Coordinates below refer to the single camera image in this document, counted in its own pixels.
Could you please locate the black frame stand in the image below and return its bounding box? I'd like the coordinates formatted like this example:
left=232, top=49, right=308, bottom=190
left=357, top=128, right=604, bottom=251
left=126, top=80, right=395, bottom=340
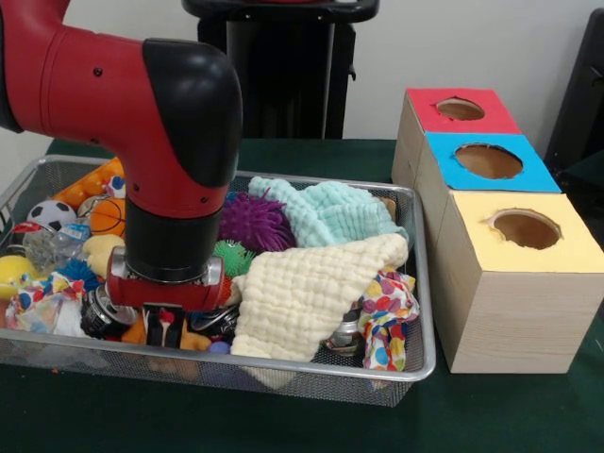
left=542, top=7, right=604, bottom=223

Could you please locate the silver mesh bin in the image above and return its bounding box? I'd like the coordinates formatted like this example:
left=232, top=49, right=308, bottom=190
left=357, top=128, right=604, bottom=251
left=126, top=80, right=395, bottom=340
left=0, top=153, right=438, bottom=410

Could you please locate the black and white soccer ball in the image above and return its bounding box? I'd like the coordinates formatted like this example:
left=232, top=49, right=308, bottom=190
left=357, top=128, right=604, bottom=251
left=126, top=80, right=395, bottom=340
left=25, top=199, right=78, bottom=232

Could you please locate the purple spiky ball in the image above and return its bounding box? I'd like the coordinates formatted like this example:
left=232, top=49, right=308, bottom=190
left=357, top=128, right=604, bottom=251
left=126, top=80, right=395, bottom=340
left=219, top=191, right=297, bottom=251

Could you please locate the dark green table cloth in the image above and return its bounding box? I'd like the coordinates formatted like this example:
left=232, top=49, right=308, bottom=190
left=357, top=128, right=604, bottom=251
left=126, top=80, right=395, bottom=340
left=0, top=135, right=604, bottom=453

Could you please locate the cream waffle cloth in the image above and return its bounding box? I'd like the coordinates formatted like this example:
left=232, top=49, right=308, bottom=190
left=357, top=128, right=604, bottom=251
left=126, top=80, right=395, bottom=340
left=229, top=233, right=411, bottom=363

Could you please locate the mint green cloth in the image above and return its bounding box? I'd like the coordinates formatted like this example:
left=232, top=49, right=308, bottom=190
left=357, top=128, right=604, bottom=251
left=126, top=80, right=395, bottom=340
left=247, top=176, right=411, bottom=251

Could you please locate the yellow ball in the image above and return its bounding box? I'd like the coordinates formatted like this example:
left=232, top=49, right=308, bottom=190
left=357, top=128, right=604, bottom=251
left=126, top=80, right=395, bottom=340
left=0, top=254, right=39, bottom=301

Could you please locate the wooden box with three holes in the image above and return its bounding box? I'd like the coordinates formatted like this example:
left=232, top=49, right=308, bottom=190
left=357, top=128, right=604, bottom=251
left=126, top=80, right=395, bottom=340
left=390, top=87, right=604, bottom=376

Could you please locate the green spiky ball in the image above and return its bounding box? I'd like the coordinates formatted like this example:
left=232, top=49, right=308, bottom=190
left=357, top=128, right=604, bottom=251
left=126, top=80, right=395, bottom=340
left=212, top=239, right=259, bottom=277

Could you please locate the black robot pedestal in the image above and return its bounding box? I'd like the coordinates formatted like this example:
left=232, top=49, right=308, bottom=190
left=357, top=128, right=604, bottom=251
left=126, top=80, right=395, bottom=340
left=181, top=0, right=381, bottom=141

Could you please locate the orange toy basketball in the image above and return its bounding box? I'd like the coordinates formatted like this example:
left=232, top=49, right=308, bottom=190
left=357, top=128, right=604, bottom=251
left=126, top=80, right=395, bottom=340
left=89, top=197, right=127, bottom=237

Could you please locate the polka dot cloth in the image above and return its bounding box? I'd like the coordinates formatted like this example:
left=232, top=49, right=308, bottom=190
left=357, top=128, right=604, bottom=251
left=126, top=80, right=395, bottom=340
left=357, top=266, right=421, bottom=373

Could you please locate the brown monkey plush toy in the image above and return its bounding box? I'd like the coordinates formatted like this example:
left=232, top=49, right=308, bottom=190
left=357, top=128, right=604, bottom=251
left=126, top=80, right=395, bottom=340
left=121, top=309, right=211, bottom=351

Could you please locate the orange plastic block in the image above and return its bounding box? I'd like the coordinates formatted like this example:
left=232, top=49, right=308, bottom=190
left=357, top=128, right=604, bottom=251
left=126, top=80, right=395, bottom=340
left=51, top=158, right=126, bottom=204

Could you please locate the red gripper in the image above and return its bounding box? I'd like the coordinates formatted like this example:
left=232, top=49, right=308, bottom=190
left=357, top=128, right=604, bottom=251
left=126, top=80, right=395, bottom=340
left=106, top=247, right=228, bottom=349

